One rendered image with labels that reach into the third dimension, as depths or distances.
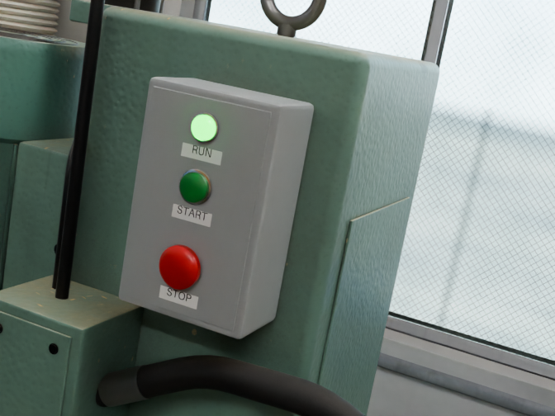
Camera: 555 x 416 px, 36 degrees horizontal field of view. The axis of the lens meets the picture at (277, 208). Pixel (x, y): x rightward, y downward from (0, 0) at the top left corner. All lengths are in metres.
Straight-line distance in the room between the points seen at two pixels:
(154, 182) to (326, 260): 0.13
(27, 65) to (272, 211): 0.32
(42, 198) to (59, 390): 0.20
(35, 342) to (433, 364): 1.50
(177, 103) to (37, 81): 0.26
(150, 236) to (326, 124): 0.14
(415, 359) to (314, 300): 1.45
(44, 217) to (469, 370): 1.41
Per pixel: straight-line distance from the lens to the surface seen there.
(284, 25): 0.72
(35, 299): 0.66
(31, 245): 0.79
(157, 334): 0.68
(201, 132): 0.56
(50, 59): 0.81
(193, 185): 0.56
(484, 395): 2.04
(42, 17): 2.28
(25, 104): 0.81
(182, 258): 0.57
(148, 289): 0.60
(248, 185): 0.55
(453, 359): 2.04
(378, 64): 0.61
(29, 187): 0.78
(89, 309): 0.66
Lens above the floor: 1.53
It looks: 12 degrees down
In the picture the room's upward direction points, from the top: 10 degrees clockwise
